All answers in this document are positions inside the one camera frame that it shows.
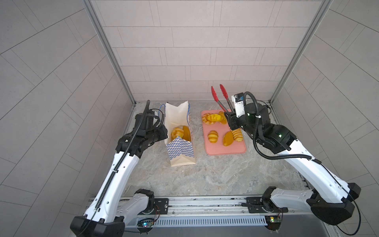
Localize striped long bread roll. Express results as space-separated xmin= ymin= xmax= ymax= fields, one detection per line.
xmin=232 ymin=128 xmax=243 ymax=142

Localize brown oval bread roll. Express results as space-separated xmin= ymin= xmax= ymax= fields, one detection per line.
xmin=223 ymin=131 xmax=234 ymax=146

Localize red metal tongs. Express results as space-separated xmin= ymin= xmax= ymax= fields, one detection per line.
xmin=211 ymin=83 xmax=235 ymax=113

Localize long yellow baguette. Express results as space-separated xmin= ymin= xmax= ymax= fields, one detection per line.
xmin=183 ymin=125 xmax=191 ymax=142

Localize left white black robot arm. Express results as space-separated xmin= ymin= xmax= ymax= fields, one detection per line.
xmin=70 ymin=126 xmax=168 ymax=237

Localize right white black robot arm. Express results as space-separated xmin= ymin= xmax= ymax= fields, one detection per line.
xmin=225 ymin=103 xmax=361 ymax=226

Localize twisted yellow pretzel bread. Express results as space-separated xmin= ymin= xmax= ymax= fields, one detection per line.
xmin=202 ymin=113 xmax=223 ymax=125

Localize small striped round bun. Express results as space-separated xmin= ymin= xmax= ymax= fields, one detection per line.
xmin=207 ymin=130 xmax=219 ymax=143

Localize pink plastic tray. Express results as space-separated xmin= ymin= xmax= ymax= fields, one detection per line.
xmin=202 ymin=122 xmax=247 ymax=156

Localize left green circuit board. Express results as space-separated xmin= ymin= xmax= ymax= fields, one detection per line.
xmin=137 ymin=218 xmax=155 ymax=229

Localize green circuit board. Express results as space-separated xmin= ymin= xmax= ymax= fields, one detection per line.
xmin=137 ymin=218 xmax=155 ymax=229
xmin=265 ymin=216 xmax=282 ymax=231

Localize right green circuit board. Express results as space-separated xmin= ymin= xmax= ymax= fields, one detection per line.
xmin=265 ymin=216 xmax=282 ymax=231

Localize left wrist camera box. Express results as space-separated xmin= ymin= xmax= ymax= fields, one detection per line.
xmin=135 ymin=111 xmax=161 ymax=131

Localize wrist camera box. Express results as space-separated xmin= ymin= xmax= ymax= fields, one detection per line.
xmin=231 ymin=93 xmax=245 ymax=118
xmin=135 ymin=111 xmax=161 ymax=131

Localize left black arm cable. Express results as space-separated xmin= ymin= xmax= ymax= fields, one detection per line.
xmin=75 ymin=100 xmax=165 ymax=237

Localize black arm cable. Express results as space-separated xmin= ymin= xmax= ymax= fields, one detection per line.
xmin=242 ymin=91 xmax=362 ymax=237
xmin=75 ymin=100 xmax=165 ymax=237

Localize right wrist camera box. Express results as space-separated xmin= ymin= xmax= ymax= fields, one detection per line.
xmin=231 ymin=93 xmax=245 ymax=118

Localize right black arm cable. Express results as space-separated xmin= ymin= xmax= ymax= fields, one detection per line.
xmin=242 ymin=91 xmax=362 ymax=237

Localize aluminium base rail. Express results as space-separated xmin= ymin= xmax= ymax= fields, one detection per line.
xmin=117 ymin=196 xmax=322 ymax=229

